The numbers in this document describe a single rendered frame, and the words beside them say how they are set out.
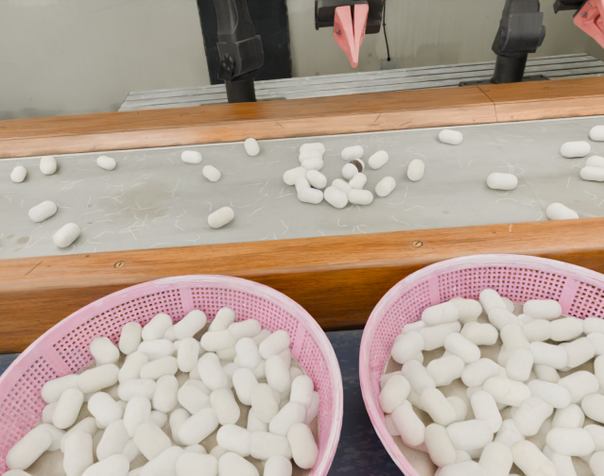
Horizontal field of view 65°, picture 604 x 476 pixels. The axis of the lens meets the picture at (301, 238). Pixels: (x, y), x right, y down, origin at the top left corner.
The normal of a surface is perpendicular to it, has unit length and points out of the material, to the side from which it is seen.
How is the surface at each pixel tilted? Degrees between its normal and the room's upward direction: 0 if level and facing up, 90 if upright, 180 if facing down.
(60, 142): 45
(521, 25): 67
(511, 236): 0
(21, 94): 89
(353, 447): 0
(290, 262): 0
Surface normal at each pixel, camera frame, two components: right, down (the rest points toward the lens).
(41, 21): 0.08, 0.59
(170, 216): -0.06, -0.80
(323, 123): -0.02, -0.15
